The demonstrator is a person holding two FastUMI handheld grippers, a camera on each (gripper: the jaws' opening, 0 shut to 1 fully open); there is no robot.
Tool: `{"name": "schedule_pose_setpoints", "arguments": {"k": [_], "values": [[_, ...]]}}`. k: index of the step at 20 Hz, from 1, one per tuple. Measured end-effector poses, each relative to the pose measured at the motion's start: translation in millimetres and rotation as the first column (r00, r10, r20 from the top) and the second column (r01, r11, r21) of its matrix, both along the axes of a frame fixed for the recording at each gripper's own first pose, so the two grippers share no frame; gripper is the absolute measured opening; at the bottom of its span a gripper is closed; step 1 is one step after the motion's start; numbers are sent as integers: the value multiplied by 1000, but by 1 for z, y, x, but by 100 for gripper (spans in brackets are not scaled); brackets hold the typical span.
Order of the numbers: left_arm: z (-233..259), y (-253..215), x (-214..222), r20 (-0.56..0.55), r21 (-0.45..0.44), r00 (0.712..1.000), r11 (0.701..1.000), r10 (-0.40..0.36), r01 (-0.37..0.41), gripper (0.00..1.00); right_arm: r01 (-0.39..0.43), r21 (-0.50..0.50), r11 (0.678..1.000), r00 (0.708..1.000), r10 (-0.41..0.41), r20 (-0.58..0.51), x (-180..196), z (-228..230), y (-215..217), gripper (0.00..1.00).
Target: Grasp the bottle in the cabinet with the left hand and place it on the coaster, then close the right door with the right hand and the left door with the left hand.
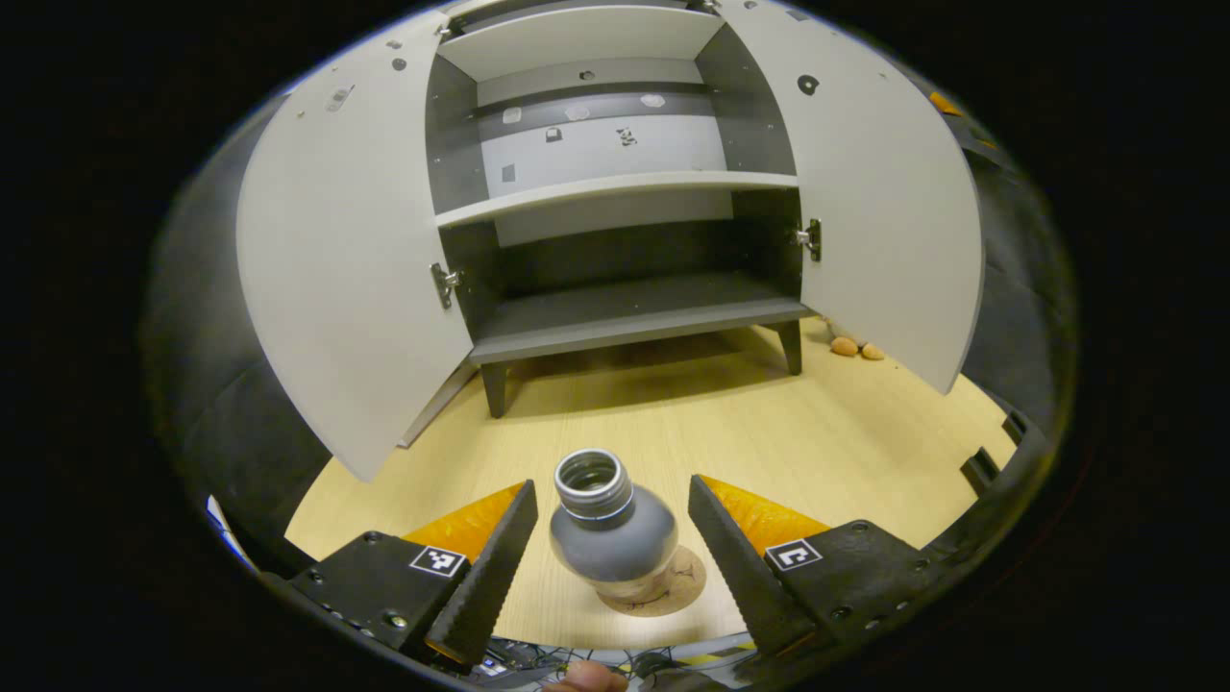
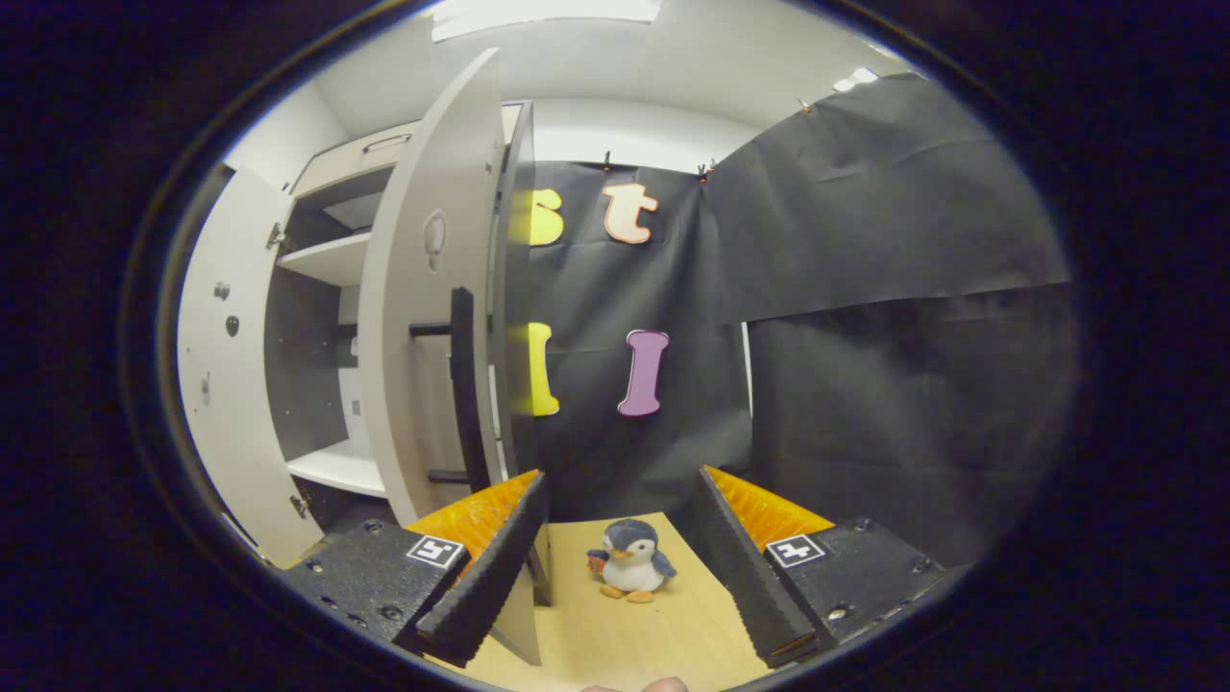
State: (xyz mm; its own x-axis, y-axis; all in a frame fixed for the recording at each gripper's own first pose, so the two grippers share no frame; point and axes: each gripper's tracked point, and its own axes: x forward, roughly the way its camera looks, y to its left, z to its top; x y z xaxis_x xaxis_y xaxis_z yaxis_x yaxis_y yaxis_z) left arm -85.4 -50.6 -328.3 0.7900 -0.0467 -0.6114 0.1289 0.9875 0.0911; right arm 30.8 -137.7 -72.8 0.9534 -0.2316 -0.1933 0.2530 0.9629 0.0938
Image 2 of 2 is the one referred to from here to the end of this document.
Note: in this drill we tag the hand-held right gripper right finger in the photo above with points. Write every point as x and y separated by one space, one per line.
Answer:
745 577

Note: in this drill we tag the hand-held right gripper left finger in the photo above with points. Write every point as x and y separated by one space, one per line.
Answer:
490 577

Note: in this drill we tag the white cabinet door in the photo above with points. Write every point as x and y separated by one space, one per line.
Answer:
413 336
231 423

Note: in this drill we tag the white cabinet with grey interior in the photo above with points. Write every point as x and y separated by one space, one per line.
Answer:
303 365

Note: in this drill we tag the white cabinet drawer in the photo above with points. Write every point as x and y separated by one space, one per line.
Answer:
351 161

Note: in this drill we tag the penguin plush toy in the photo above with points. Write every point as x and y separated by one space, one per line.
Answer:
632 567

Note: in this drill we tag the black backdrop cloth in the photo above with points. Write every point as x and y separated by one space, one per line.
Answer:
865 384

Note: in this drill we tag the small ceiling light panel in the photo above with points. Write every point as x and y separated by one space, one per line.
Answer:
855 79

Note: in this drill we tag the large ceiling light panel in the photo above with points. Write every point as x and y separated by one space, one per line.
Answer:
548 14

